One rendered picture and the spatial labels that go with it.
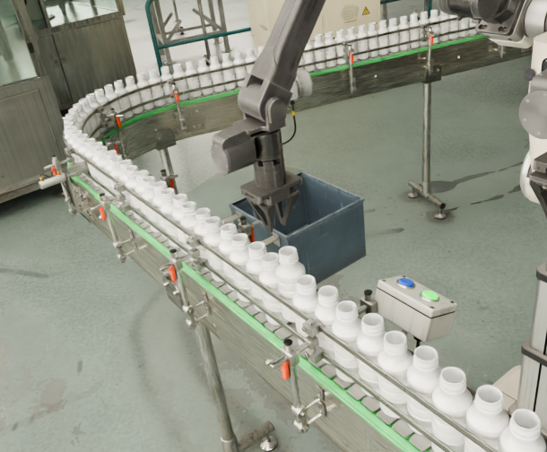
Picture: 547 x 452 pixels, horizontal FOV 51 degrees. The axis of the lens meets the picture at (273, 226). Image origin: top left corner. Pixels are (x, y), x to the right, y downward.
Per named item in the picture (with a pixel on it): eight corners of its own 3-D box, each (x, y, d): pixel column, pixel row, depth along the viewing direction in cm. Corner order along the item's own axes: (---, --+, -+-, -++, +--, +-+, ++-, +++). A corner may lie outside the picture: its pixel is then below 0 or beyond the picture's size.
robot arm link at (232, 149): (285, 95, 96) (256, 84, 102) (226, 116, 90) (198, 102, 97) (290, 160, 102) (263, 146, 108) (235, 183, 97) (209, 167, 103)
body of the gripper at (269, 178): (239, 195, 108) (234, 159, 104) (282, 177, 113) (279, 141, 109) (260, 206, 103) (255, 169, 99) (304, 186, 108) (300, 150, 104)
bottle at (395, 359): (385, 423, 101) (382, 353, 93) (376, 397, 106) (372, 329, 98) (418, 417, 101) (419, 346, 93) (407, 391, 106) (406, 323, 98)
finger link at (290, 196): (253, 228, 113) (247, 185, 108) (282, 214, 116) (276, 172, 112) (273, 240, 108) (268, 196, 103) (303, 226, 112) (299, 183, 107)
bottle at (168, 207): (165, 245, 163) (151, 193, 154) (180, 235, 167) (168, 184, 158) (179, 250, 159) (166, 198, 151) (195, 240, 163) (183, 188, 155)
